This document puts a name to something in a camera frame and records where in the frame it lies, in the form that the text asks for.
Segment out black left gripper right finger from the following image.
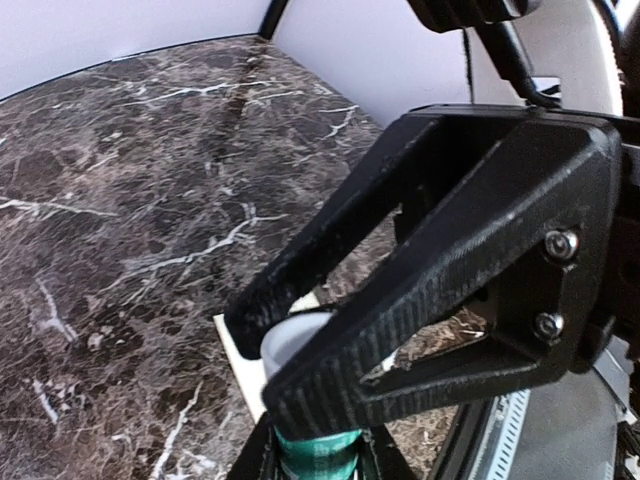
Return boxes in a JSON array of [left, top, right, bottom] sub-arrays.
[[359, 425, 417, 480]]

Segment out small glue bottle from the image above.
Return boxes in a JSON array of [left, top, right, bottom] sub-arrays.
[[275, 429, 362, 480]]

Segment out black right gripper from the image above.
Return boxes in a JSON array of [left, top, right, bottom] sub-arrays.
[[574, 131, 639, 360]]

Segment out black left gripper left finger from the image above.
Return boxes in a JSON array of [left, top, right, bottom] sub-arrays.
[[226, 414, 278, 480]]

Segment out black corner frame post right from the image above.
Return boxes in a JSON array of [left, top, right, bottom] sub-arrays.
[[258, 0, 289, 41]]

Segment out white slotted cable duct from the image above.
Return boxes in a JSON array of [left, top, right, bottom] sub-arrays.
[[483, 390, 531, 479]]

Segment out cream envelope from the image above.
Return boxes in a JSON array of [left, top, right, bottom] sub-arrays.
[[214, 293, 331, 424]]

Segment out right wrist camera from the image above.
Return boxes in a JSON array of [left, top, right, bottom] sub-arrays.
[[410, 1, 624, 115]]

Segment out grey glue bottle cap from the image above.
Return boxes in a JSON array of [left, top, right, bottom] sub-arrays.
[[260, 311, 332, 380]]

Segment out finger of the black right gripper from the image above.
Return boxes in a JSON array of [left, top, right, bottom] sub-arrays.
[[225, 105, 527, 360], [263, 119, 621, 434]]

